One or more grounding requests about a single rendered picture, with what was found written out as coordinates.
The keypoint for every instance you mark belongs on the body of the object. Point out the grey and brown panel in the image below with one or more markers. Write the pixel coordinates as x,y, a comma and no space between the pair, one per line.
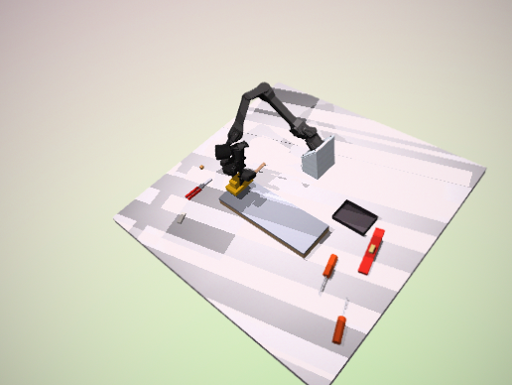
277,217

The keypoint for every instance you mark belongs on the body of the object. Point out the awl with wooden handle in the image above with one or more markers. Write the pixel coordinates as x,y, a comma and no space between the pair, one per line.
259,168

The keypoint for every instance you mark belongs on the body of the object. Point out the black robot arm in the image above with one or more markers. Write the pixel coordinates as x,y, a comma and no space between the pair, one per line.
264,91

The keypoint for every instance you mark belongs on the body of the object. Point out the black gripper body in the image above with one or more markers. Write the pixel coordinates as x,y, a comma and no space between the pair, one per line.
247,175

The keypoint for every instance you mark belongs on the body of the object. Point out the awl with orange-red handle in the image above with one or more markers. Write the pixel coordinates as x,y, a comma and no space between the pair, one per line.
329,268
339,327

